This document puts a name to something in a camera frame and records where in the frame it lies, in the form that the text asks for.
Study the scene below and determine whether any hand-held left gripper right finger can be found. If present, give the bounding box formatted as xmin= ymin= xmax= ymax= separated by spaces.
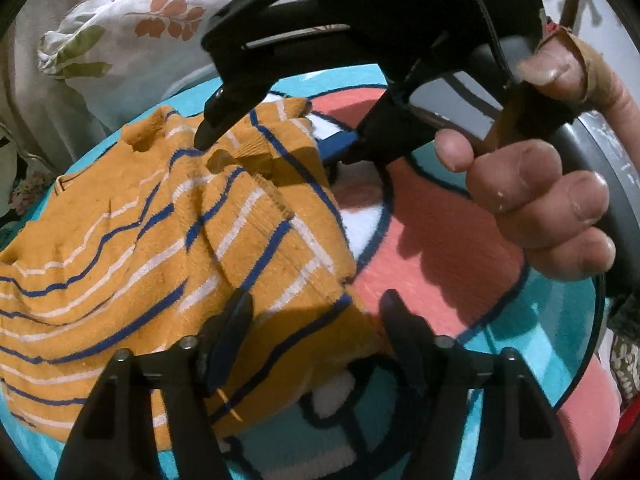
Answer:
xmin=377 ymin=289 xmax=581 ymax=480

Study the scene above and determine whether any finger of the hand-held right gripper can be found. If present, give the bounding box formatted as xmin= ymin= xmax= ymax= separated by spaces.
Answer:
xmin=194 ymin=0 xmax=517 ymax=152
xmin=340 ymin=84 xmax=441 ymax=166

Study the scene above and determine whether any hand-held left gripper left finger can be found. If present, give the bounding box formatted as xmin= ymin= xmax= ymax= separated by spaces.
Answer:
xmin=54 ymin=290 xmax=256 ymax=480

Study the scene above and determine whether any orange striped sweater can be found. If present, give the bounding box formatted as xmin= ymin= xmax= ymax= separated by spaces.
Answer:
xmin=0 ymin=97 xmax=396 ymax=443

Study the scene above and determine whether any person's right hand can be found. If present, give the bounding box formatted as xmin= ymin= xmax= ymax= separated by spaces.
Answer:
xmin=434 ymin=27 xmax=632 ymax=281

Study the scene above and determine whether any teal printed blanket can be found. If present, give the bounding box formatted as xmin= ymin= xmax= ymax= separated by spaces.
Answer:
xmin=0 ymin=62 xmax=626 ymax=480

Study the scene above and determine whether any white leaf print pillow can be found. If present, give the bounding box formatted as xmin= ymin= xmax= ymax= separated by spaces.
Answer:
xmin=37 ymin=0 xmax=281 ymax=136

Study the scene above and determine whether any grey knitted cloth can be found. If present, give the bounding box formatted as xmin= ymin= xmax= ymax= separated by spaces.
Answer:
xmin=607 ymin=294 xmax=640 ymax=403

